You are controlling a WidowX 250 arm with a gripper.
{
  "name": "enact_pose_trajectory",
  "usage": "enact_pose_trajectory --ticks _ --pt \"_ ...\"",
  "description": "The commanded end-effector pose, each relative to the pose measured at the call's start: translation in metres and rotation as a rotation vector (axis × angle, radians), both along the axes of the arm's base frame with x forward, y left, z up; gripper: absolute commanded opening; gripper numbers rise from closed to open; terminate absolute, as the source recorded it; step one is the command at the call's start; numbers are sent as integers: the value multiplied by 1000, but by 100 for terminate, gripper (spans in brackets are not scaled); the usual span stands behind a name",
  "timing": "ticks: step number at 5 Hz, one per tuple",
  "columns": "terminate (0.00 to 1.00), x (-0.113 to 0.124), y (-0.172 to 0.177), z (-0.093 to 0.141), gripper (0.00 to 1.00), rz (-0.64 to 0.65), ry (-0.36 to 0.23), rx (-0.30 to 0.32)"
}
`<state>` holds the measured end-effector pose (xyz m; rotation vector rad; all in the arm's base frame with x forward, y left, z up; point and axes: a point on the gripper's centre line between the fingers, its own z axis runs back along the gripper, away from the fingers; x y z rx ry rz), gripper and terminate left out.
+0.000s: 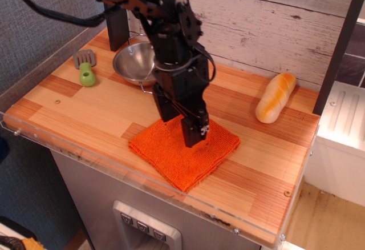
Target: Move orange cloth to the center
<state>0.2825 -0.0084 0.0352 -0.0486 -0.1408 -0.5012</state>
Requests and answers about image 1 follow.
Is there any white toy sink unit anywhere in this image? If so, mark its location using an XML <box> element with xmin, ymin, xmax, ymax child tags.
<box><xmin>303</xmin><ymin>18</ymin><xmax>365</xmax><ymax>207</ymax></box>

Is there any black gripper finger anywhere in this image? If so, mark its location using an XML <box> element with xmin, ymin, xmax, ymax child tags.
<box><xmin>181</xmin><ymin>117</ymin><xmax>210</xmax><ymax>148</ymax></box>
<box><xmin>153</xmin><ymin>91</ymin><xmax>183</xmax><ymax>122</ymax></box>

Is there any dark right frame post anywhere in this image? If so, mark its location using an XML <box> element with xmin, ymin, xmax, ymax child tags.
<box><xmin>313</xmin><ymin>0</ymin><xmax>364</xmax><ymax>115</ymax></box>

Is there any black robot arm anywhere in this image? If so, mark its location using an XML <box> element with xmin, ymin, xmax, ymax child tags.
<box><xmin>97</xmin><ymin>0</ymin><xmax>212</xmax><ymax>148</ymax></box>

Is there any grey toy fridge cabinet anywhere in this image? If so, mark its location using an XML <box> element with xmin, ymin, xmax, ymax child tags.
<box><xmin>52</xmin><ymin>151</ymin><xmax>260</xmax><ymax>249</ymax></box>

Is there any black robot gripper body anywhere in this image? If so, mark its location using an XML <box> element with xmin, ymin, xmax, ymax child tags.
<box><xmin>153</xmin><ymin>54</ymin><xmax>209</xmax><ymax>123</ymax></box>

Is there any silver dispenser panel with buttons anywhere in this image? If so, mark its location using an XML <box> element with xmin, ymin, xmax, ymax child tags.
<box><xmin>112</xmin><ymin>200</ymin><xmax>183</xmax><ymax>249</ymax></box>

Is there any green handled grey spatula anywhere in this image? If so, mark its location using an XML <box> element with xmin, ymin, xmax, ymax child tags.
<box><xmin>73</xmin><ymin>49</ymin><xmax>96</xmax><ymax>87</ymax></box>

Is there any clear acrylic edge guard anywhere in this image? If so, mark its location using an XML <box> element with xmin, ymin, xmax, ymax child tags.
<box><xmin>4</xmin><ymin>107</ymin><xmax>319</xmax><ymax>249</ymax></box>

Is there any orange cloth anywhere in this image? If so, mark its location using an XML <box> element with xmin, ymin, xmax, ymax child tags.
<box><xmin>128</xmin><ymin>116</ymin><xmax>241</xmax><ymax>193</ymax></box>

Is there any stainless steel bowl with handles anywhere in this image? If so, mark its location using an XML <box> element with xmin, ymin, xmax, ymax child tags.
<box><xmin>112</xmin><ymin>33</ymin><xmax>155</xmax><ymax>94</ymax></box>

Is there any yellow object at corner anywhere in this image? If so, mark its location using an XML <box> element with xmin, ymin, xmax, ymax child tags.
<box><xmin>18</xmin><ymin>238</ymin><xmax>45</xmax><ymax>250</ymax></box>

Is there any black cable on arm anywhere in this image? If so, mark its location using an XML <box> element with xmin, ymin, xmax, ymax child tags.
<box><xmin>2</xmin><ymin>0</ymin><xmax>120</xmax><ymax>28</ymax></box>

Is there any toy bread loaf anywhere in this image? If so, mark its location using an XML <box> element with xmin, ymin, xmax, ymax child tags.
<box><xmin>255</xmin><ymin>72</ymin><xmax>297</xmax><ymax>124</ymax></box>

